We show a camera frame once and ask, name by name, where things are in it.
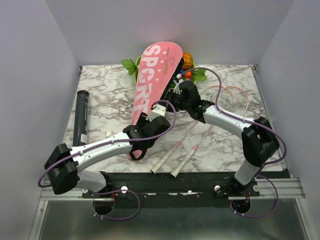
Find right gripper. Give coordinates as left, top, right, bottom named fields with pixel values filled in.
left=159, top=89, right=191, bottom=113

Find pink racket bag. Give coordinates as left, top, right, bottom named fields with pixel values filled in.
left=124, top=41, right=185, bottom=161

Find black shuttlecock tube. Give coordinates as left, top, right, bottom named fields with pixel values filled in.
left=72, top=90, right=90, bottom=147

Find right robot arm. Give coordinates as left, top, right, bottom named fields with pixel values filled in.
left=164, top=81, right=280, bottom=196

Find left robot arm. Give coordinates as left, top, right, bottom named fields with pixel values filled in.
left=44, top=113, right=171, bottom=198

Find green plastic bin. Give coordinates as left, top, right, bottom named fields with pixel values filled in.
left=133, top=56, right=195, bottom=83

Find toy carrot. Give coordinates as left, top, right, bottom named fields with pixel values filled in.
left=185, top=71, right=192, bottom=78

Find green fake leaf right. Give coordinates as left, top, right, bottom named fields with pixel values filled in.
left=191, top=69, right=207, bottom=82

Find green fake leaf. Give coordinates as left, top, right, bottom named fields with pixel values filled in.
left=191, top=69, right=207, bottom=82
left=121, top=58, right=138, bottom=76

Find toy pineapple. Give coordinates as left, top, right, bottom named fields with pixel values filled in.
left=182, top=52, right=194, bottom=71

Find green fake leaf left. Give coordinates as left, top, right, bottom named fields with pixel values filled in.
left=121, top=58, right=138, bottom=76

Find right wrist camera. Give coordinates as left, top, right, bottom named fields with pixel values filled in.
left=173, top=73, right=184, bottom=95

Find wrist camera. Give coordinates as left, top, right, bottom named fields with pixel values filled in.
left=147, top=104, right=166, bottom=122
left=173, top=73, right=184, bottom=95

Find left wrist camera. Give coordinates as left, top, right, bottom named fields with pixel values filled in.
left=147, top=104, right=166, bottom=122

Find white racket handle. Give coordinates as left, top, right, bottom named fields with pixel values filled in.
left=150, top=146, right=176, bottom=174
left=170, top=149, right=195, bottom=178

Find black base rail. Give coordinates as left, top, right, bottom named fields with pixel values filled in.
left=82, top=172, right=272, bottom=209

